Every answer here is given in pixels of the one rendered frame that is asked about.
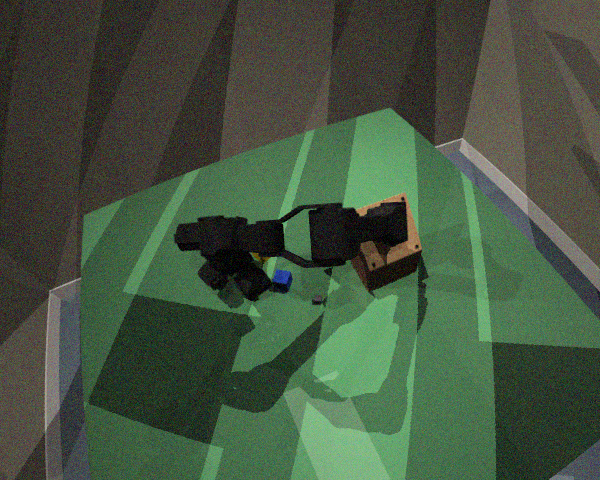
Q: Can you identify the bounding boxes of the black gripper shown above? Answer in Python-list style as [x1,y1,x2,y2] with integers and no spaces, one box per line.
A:
[222,251,272,300]

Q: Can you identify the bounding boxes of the blue block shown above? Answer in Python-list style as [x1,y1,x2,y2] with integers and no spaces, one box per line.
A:
[272,269,293,292]

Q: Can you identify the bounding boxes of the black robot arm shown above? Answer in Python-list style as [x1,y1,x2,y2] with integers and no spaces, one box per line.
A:
[174,201,408,291]

